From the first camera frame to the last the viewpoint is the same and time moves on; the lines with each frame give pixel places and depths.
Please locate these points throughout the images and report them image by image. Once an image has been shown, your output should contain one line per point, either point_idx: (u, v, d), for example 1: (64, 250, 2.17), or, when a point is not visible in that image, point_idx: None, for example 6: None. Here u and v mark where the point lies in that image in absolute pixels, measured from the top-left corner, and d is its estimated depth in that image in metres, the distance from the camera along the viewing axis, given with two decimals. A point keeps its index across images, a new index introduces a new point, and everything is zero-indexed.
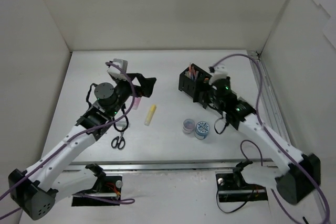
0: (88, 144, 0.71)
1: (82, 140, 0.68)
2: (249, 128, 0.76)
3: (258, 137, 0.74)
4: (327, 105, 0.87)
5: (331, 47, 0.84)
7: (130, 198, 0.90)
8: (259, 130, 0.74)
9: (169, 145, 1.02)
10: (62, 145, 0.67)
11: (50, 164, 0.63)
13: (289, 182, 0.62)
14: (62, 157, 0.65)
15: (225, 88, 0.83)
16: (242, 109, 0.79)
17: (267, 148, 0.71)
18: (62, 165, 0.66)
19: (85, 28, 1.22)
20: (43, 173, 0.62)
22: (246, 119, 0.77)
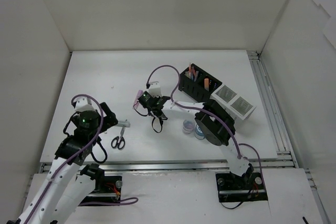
0: (74, 173, 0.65)
1: (66, 172, 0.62)
2: (167, 110, 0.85)
3: (176, 112, 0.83)
4: (326, 105, 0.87)
5: (331, 48, 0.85)
7: (134, 198, 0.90)
8: (174, 106, 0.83)
9: (169, 145, 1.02)
10: (48, 182, 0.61)
11: (42, 205, 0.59)
13: (204, 128, 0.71)
14: (52, 194, 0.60)
15: (143, 96, 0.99)
16: (160, 101, 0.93)
17: (184, 114, 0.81)
18: (55, 201, 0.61)
19: (84, 27, 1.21)
20: (37, 216, 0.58)
22: (164, 106, 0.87)
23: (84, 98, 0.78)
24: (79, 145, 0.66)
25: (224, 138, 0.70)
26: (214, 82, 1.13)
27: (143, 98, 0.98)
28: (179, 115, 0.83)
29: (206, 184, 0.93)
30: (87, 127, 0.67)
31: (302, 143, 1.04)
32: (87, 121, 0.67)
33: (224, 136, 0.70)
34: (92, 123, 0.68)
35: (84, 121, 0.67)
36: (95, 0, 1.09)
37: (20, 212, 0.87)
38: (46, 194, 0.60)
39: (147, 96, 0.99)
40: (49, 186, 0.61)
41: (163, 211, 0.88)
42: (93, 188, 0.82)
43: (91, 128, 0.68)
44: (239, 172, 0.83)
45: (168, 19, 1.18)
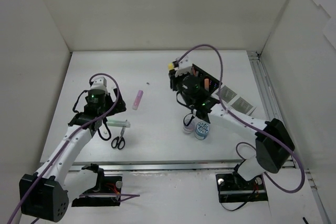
0: (86, 141, 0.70)
1: (82, 134, 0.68)
2: (215, 116, 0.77)
3: (225, 121, 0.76)
4: (326, 105, 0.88)
5: (331, 49, 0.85)
7: (136, 194, 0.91)
8: (225, 115, 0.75)
9: (170, 145, 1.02)
10: (64, 141, 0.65)
11: (59, 160, 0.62)
13: (261, 149, 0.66)
14: (69, 151, 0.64)
15: (196, 87, 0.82)
16: (207, 104, 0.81)
17: (237, 128, 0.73)
18: (70, 161, 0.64)
19: (85, 27, 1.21)
20: (55, 169, 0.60)
22: (211, 110, 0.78)
23: (101, 79, 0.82)
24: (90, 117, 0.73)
25: (281, 166, 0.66)
26: (214, 83, 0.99)
27: (192, 90, 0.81)
28: (230, 126, 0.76)
29: (206, 184, 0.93)
30: (96, 102, 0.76)
31: (302, 143, 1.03)
32: (96, 97, 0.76)
33: (282, 161, 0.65)
34: (100, 98, 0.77)
35: (93, 97, 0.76)
36: (95, 0, 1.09)
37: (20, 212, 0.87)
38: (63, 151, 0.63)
39: (197, 87, 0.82)
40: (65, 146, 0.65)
41: (162, 211, 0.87)
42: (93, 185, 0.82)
43: (99, 104, 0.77)
44: (248, 176, 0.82)
45: (168, 19, 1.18)
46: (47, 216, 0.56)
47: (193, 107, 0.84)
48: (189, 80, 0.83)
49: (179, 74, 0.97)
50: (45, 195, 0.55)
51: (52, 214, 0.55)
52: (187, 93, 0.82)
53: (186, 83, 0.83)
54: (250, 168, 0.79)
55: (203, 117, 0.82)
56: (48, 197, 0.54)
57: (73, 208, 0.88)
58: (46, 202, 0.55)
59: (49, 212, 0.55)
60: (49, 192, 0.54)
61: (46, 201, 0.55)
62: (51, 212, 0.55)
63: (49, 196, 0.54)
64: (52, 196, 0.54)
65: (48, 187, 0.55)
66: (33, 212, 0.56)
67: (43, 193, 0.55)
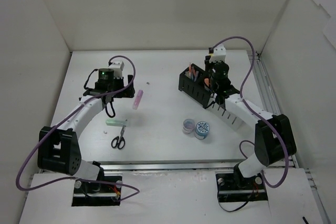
0: (96, 109, 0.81)
1: (95, 102, 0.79)
2: (231, 103, 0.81)
3: (238, 109, 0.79)
4: (326, 105, 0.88)
5: (331, 48, 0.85)
7: (135, 188, 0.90)
8: (240, 103, 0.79)
9: (170, 145, 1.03)
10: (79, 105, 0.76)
11: (75, 118, 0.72)
13: (259, 139, 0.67)
14: (84, 113, 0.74)
15: (223, 74, 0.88)
16: (229, 92, 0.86)
17: (246, 116, 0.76)
18: (83, 122, 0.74)
19: (85, 27, 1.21)
20: (71, 124, 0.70)
22: (230, 96, 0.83)
23: (119, 63, 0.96)
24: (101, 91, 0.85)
25: (273, 160, 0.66)
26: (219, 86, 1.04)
27: (219, 76, 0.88)
28: (241, 114, 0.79)
29: (206, 183, 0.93)
30: (106, 78, 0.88)
31: (302, 142, 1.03)
32: (106, 74, 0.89)
33: (276, 158, 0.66)
34: (110, 76, 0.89)
35: (103, 75, 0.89)
36: (95, 0, 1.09)
37: (20, 212, 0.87)
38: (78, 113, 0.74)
39: (224, 75, 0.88)
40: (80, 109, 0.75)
41: (162, 211, 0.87)
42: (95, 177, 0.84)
43: (108, 81, 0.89)
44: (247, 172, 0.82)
45: (168, 19, 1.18)
46: (62, 166, 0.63)
47: (216, 92, 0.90)
48: (220, 66, 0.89)
49: (214, 61, 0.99)
50: (62, 144, 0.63)
51: (67, 162, 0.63)
52: (214, 77, 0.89)
53: (216, 67, 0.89)
54: (250, 167, 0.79)
55: (221, 104, 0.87)
56: (65, 145, 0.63)
57: (73, 208, 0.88)
58: (64, 151, 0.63)
59: (65, 160, 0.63)
60: (66, 141, 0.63)
61: (64, 149, 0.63)
62: (67, 161, 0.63)
63: (65, 145, 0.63)
64: (70, 144, 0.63)
65: (65, 136, 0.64)
66: (51, 161, 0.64)
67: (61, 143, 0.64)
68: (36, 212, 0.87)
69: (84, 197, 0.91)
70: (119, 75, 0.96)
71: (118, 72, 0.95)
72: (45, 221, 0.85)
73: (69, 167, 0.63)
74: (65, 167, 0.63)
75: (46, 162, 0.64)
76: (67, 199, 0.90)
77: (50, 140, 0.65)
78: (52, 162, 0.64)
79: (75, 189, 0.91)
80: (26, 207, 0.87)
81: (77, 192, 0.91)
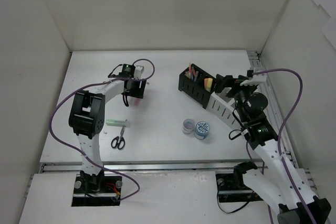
0: (118, 90, 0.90)
1: (120, 82, 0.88)
2: (265, 154, 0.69)
3: (273, 166, 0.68)
4: (326, 105, 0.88)
5: (331, 48, 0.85)
7: (137, 184, 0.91)
8: (276, 160, 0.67)
9: (170, 145, 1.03)
10: (107, 81, 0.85)
11: (104, 88, 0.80)
13: (291, 216, 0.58)
14: (111, 87, 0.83)
15: (260, 110, 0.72)
16: (263, 131, 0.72)
17: (279, 178, 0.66)
18: (108, 95, 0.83)
19: (85, 27, 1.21)
20: (101, 91, 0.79)
22: (265, 144, 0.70)
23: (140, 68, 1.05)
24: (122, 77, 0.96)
25: None
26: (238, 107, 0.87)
27: (253, 112, 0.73)
28: (274, 174, 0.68)
29: (206, 184, 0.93)
30: (129, 70, 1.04)
31: (301, 142, 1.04)
32: (129, 67, 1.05)
33: None
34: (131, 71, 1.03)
35: (127, 67, 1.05)
36: (95, 0, 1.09)
37: (20, 211, 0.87)
38: (106, 85, 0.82)
39: (261, 110, 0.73)
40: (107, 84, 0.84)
41: (162, 211, 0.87)
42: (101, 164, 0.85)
43: (130, 73, 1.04)
44: (248, 183, 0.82)
45: (168, 19, 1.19)
46: (90, 124, 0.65)
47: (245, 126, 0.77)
48: (256, 99, 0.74)
49: (249, 84, 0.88)
50: (94, 104, 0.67)
51: (94, 120, 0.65)
52: (247, 110, 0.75)
53: (252, 102, 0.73)
54: (254, 186, 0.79)
55: (251, 140, 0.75)
56: (96, 105, 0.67)
57: (73, 208, 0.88)
58: (94, 110, 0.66)
59: (93, 117, 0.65)
60: (98, 101, 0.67)
61: (94, 109, 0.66)
62: (94, 120, 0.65)
63: (97, 104, 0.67)
64: (100, 104, 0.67)
65: (97, 98, 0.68)
66: (79, 118, 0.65)
67: (92, 103, 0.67)
68: (35, 211, 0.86)
69: (84, 198, 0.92)
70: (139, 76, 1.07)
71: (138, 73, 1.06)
72: (44, 221, 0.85)
73: (95, 124, 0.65)
74: (92, 124, 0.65)
75: (75, 118, 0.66)
76: (67, 199, 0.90)
77: (81, 99, 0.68)
78: (80, 118, 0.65)
79: (75, 188, 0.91)
80: (25, 208, 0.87)
81: (77, 192, 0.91)
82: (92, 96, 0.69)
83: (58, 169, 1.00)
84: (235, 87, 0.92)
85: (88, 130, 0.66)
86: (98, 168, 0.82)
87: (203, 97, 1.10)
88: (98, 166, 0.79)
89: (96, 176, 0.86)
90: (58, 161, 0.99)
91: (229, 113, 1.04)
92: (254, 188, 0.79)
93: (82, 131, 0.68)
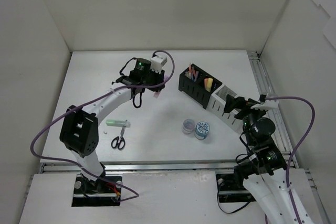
0: (125, 98, 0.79)
1: (124, 92, 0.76)
2: (273, 183, 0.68)
3: (279, 195, 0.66)
4: (326, 105, 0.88)
5: (332, 48, 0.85)
7: (134, 191, 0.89)
8: (283, 191, 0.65)
9: (171, 145, 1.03)
10: (108, 91, 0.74)
11: (102, 104, 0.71)
13: None
14: (111, 101, 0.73)
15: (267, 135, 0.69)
16: (272, 158, 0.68)
17: (283, 208, 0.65)
18: (108, 108, 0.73)
19: (85, 27, 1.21)
20: (97, 109, 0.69)
22: (274, 173, 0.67)
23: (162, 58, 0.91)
24: (134, 82, 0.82)
25: None
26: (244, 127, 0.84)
27: (261, 136, 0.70)
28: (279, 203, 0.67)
29: (206, 184, 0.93)
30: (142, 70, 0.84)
31: (302, 142, 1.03)
32: (143, 65, 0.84)
33: None
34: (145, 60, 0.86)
35: (140, 65, 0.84)
36: (95, 0, 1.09)
37: (20, 211, 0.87)
38: (106, 98, 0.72)
39: (269, 135, 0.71)
40: (108, 95, 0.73)
41: (162, 211, 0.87)
42: (98, 173, 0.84)
43: (144, 73, 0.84)
44: (248, 188, 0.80)
45: (168, 19, 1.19)
46: (79, 146, 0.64)
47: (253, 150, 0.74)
48: (264, 124, 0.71)
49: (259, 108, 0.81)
50: (84, 127, 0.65)
51: (82, 145, 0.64)
52: (253, 134, 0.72)
53: (260, 126, 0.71)
54: (254, 194, 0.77)
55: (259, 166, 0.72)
56: (86, 127, 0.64)
57: (73, 208, 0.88)
58: (84, 132, 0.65)
59: (81, 141, 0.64)
60: (88, 125, 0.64)
61: (84, 131, 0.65)
62: (83, 143, 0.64)
63: (87, 127, 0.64)
64: (90, 127, 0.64)
65: (88, 119, 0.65)
66: (70, 139, 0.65)
67: (84, 123, 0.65)
68: (35, 211, 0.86)
69: (84, 198, 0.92)
70: (158, 70, 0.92)
71: (157, 66, 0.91)
72: (44, 221, 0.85)
73: (82, 148, 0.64)
74: (80, 148, 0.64)
75: (66, 137, 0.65)
76: (68, 199, 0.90)
77: (73, 118, 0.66)
78: (72, 138, 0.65)
79: (75, 188, 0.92)
80: (25, 208, 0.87)
81: (77, 192, 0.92)
82: (84, 115, 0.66)
83: (58, 169, 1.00)
84: (246, 109, 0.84)
85: (77, 151, 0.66)
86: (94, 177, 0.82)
87: (203, 98, 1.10)
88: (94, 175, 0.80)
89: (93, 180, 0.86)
90: (58, 161, 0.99)
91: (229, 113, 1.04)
92: (255, 196, 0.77)
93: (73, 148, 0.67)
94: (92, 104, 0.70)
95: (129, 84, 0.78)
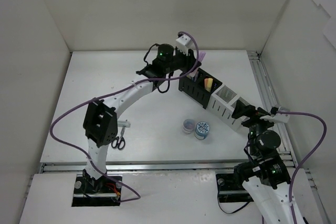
0: (147, 92, 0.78)
1: (145, 85, 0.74)
2: (275, 196, 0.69)
3: (280, 208, 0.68)
4: (326, 104, 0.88)
5: (332, 48, 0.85)
7: (136, 193, 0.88)
8: (285, 204, 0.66)
9: (171, 145, 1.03)
10: (129, 84, 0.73)
11: (122, 98, 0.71)
13: None
14: (131, 95, 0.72)
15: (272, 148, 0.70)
16: (276, 171, 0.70)
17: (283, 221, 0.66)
18: (129, 102, 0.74)
19: (85, 27, 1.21)
20: (117, 103, 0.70)
22: (277, 188, 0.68)
23: (187, 40, 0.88)
24: (156, 74, 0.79)
25: None
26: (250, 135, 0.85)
27: (265, 150, 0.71)
28: (278, 212, 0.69)
29: (206, 183, 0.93)
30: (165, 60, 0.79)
31: (302, 142, 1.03)
32: (165, 55, 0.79)
33: None
34: (167, 47, 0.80)
35: (161, 55, 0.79)
36: (95, 0, 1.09)
37: (20, 211, 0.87)
38: (127, 92, 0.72)
39: (273, 149, 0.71)
40: (130, 88, 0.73)
41: (163, 211, 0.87)
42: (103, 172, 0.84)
43: (166, 62, 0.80)
44: (248, 189, 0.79)
45: (168, 19, 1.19)
46: (98, 137, 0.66)
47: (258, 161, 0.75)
48: (269, 137, 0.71)
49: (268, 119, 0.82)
50: (104, 119, 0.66)
51: (102, 135, 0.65)
52: (258, 147, 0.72)
53: (264, 139, 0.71)
54: (253, 196, 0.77)
55: (263, 178, 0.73)
56: (106, 122, 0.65)
57: (73, 208, 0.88)
58: (104, 126, 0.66)
59: (102, 132, 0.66)
60: (108, 118, 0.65)
61: (104, 125, 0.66)
62: (103, 136, 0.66)
63: (107, 121, 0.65)
64: (109, 123, 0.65)
65: (108, 114, 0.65)
66: (90, 128, 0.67)
67: (104, 117, 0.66)
68: (35, 211, 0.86)
69: (84, 198, 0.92)
70: (186, 51, 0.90)
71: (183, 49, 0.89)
72: (44, 221, 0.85)
73: (102, 138, 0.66)
74: (100, 138, 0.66)
75: (88, 127, 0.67)
76: (68, 198, 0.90)
77: (94, 111, 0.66)
78: (92, 129, 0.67)
79: (75, 189, 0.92)
80: (25, 208, 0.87)
81: (77, 192, 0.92)
82: (105, 109, 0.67)
83: (58, 169, 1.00)
84: (254, 118, 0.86)
85: (97, 140, 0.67)
86: (100, 173, 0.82)
87: (203, 98, 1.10)
88: (101, 172, 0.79)
89: (95, 179, 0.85)
90: (58, 161, 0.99)
91: (229, 113, 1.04)
92: (254, 198, 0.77)
93: (92, 137, 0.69)
94: (113, 97, 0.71)
95: (151, 77, 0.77)
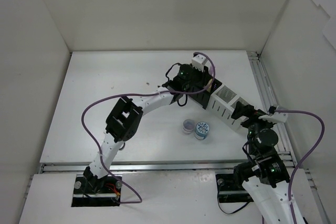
0: (167, 101, 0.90)
1: (168, 95, 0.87)
2: (274, 195, 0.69)
3: (279, 208, 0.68)
4: (326, 105, 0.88)
5: (331, 48, 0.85)
7: (138, 196, 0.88)
8: (284, 203, 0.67)
9: (171, 145, 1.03)
10: (155, 92, 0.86)
11: (148, 101, 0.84)
13: None
14: (154, 102, 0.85)
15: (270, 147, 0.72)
16: (275, 170, 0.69)
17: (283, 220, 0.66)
18: (151, 106, 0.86)
19: (85, 27, 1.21)
20: (143, 105, 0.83)
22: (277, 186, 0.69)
23: (202, 59, 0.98)
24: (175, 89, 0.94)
25: None
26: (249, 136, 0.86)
27: (263, 148, 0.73)
28: (277, 212, 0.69)
29: (206, 183, 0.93)
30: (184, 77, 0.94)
31: (301, 142, 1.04)
32: (185, 74, 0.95)
33: None
34: (187, 67, 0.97)
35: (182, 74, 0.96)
36: (95, 0, 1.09)
37: (19, 211, 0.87)
38: (153, 98, 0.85)
39: (271, 147, 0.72)
40: (155, 96, 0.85)
41: (163, 211, 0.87)
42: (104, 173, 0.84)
43: (186, 80, 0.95)
44: (248, 189, 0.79)
45: (168, 19, 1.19)
46: (121, 131, 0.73)
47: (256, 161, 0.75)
48: (266, 136, 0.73)
49: (267, 119, 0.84)
50: (129, 116, 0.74)
51: (125, 130, 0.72)
52: (257, 146, 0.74)
53: (261, 136, 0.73)
54: (253, 196, 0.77)
55: (262, 178, 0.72)
56: (132, 117, 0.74)
57: (73, 208, 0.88)
58: (128, 121, 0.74)
59: (125, 127, 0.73)
60: (135, 115, 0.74)
61: (128, 120, 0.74)
62: (125, 130, 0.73)
63: (133, 116, 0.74)
64: (135, 118, 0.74)
65: (135, 111, 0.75)
66: (114, 123, 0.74)
67: (130, 113, 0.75)
68: (35, 211, 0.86)
69: (83, 198, 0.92)
70: (201, 67, 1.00)
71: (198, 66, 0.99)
72: (44, 221, 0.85)
73: (123, 134, 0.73)
74: (122, 132, 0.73)
75: (112, 120, 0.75)
76: (68, 198, 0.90)
77: (123, 106, 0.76)
78: (116, 123, 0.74)
79: (75, 189, 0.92)
80: (25, 208, 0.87)
81: (77, 192, 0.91)
82: (133, 106, 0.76)
83: (58, 169, 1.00)
84: (254, 118, 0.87)
85: (117, 135, 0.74)
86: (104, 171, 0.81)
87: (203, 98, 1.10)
88: (107, 170, 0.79)
89: (97, 178, 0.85)
90: (58, 161, 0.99)
91: (229, 113, 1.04)
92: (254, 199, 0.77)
93: (112, 132, 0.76)
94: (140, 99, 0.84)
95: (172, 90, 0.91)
